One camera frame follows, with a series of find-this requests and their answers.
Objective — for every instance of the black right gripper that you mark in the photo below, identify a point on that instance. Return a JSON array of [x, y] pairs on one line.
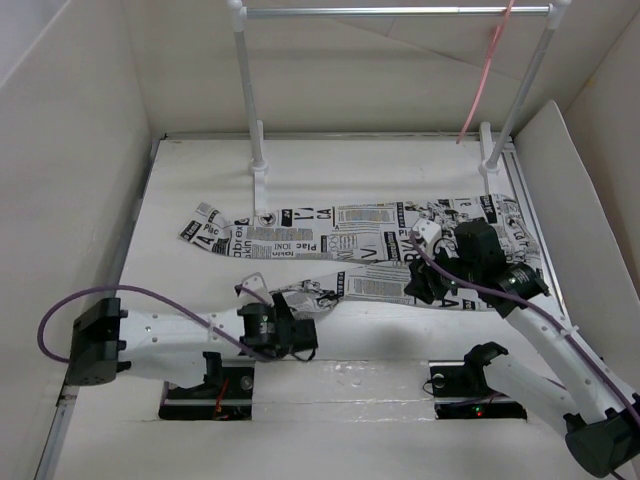
[[422, 273]]

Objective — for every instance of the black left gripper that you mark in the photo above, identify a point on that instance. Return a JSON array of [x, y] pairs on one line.
[[280, 311]]

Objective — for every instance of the newspaper print trousers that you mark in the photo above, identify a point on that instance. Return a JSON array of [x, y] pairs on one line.
[[373, 237]]

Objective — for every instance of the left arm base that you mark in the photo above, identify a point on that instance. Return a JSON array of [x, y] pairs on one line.
[[228, 400]]

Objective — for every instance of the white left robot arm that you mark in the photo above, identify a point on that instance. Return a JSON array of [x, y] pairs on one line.
[[185, 349]]

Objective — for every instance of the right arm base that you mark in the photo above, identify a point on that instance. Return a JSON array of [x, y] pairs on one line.
[[456, 397]]

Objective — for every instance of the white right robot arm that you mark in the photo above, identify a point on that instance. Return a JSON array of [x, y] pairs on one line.
[[594, 410]]

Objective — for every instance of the white clothes rack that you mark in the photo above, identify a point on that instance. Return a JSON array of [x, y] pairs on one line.
[[491, 149]]

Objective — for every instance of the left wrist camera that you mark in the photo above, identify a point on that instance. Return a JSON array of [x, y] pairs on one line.
[[253, 289]]

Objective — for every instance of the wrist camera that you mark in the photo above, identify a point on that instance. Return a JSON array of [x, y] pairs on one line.
[[253, 289], [427, 232]]

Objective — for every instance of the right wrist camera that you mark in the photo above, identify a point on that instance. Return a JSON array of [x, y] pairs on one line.
[[427, 232]]

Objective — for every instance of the aluminium rail right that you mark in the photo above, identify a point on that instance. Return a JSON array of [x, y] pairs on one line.
[[512, 183]]

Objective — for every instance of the aluminium rail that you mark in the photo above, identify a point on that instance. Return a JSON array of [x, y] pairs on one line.
[[512, 183], [66, 400]]

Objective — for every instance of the aluminium rail left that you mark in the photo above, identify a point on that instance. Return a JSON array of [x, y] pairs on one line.
[[66, 400]]

